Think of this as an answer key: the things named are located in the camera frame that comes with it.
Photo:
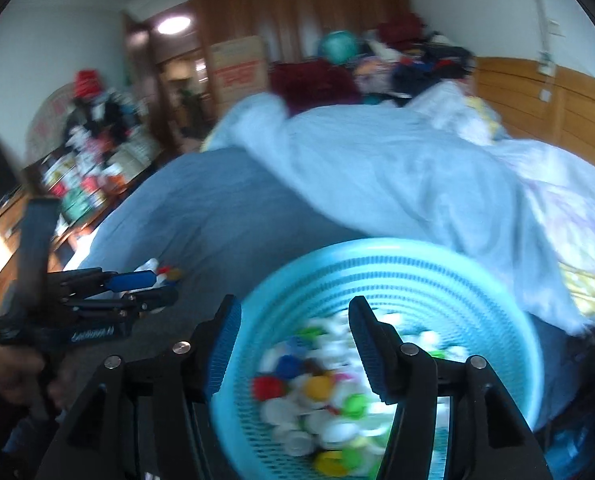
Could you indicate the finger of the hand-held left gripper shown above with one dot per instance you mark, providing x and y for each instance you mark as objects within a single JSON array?
[
  {"x": 150, "y": 299},
  {"x": 130, "y": 281}
]

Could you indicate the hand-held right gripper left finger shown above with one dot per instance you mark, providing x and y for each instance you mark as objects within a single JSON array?
[{"x": 222, "y": 345}]

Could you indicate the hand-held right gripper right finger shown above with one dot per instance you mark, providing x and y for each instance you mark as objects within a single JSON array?
[{"x": 372, "y": 360}]

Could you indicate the small white bottle cap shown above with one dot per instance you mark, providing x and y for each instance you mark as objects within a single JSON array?
[{"x": 150, "y": 265}]

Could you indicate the small orange bottle cap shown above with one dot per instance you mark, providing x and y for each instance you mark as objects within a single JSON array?
[{"x": 174, "y": 274}]

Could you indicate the pile of mixed bottle caps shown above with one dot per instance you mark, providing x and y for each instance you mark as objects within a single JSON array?
[{"x": 322, "y": 395}]

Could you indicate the turquoise plastic basket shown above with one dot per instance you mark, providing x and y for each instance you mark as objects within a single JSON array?
[{"x": 377, "y": 270}]

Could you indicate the person's left hand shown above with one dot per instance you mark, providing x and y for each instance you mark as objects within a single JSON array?
[{"x": 12, "y": 375}]

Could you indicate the pile of bags and boxes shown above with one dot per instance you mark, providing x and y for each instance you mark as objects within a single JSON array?
[{"x": 92, "y": 160}]

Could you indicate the pink checkered cover cloth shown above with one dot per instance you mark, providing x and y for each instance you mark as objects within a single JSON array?
[{"x": 42, "y": 120}]

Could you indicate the light blue duvet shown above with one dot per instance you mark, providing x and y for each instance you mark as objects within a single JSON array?
[{"x": 377, "y": 170}]

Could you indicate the red hanging decoration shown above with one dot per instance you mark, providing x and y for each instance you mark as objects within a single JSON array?
[{"x": 87, "y": 82}]

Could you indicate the dark blue clothing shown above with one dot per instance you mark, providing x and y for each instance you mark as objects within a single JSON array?
[{"x": 585, "y": 355}]

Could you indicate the yellow patterned cloth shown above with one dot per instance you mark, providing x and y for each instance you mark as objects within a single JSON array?
[{"x": 590, "y": 287}]

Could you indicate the cardboard box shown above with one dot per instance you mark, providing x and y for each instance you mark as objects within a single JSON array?
[{"x": 238, "y": 72}]

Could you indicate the ceiling lamp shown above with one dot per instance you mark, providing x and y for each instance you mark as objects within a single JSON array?
[{"x": 174, "y": 25}]

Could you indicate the white floral bedsheet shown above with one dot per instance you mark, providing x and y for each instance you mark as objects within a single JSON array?
[{"x": 567, "y": 185}]

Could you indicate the dark red blanket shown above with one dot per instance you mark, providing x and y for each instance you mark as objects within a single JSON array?
[{"x": 312, "y": 85}]

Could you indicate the pile of clothes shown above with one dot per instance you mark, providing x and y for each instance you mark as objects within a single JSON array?
[{"x": 427, "y": 55}]

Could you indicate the wooden headboard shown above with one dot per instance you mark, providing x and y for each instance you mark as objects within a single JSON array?
[{"x": 552, "y": 105}]

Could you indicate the teal plastic bag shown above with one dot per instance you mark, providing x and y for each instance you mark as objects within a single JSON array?
[{"x": 338, "y": 47}]

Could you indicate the wooden wardrobe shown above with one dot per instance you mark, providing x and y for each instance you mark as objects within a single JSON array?
[{"x": 302, "y": 5}]

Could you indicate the wooden door frame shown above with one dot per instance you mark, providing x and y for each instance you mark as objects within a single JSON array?
[{"x": 137, "y": 60}]

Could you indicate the white wall socket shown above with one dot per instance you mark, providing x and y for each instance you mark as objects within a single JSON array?
[{"x": 544, "y": 60}]

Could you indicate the white wall switch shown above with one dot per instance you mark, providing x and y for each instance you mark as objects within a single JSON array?
[{"x": 555, "y": 27}]

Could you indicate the white wall pipe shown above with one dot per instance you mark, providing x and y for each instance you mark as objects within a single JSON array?
[{"x": 537, "y": 5}]

